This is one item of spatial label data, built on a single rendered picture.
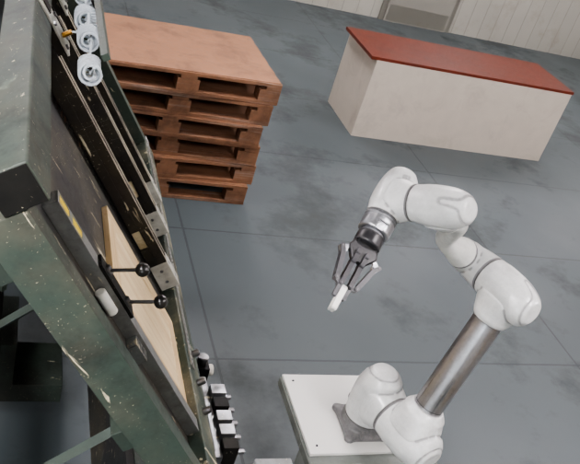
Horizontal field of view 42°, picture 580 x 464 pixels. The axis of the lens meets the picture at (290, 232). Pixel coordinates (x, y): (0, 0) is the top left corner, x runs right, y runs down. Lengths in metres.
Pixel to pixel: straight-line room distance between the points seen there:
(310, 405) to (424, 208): 1.16
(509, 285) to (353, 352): 2.14
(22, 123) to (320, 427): 1.63
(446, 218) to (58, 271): 0.94
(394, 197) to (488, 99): 5.49
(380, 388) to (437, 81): 4.75
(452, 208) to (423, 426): 0.92
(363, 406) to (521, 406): 2.06
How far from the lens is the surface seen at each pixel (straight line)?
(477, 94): 7.37
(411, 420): 2.61
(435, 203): 1.95
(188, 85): 4.89
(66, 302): 1.72
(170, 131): 5.02
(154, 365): 2.23
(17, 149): 1.57
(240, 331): 4.28
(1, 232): 1.61
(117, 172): 2.65
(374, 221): 1.99
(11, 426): 3.61
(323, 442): 2.77
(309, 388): 2.95
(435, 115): 7.27
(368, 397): 2.71
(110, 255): 2.29
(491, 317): 2.43
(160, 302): 2.02
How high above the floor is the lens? 2.71
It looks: 31 degrees down
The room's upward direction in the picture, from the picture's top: 18 degrees clockwise
